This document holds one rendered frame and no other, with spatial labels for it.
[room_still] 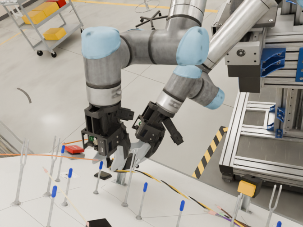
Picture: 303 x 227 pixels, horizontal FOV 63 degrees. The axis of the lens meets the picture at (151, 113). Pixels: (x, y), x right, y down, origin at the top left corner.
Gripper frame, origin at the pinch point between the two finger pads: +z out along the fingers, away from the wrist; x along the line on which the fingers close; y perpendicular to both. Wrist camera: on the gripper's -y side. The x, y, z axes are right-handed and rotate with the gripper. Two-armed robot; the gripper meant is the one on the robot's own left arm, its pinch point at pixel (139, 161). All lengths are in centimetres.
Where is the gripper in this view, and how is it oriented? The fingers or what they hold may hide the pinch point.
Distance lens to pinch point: 83.2
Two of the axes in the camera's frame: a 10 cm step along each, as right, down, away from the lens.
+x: 2.8, 4.1, -8.7
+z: -5.0, 8.3, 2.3
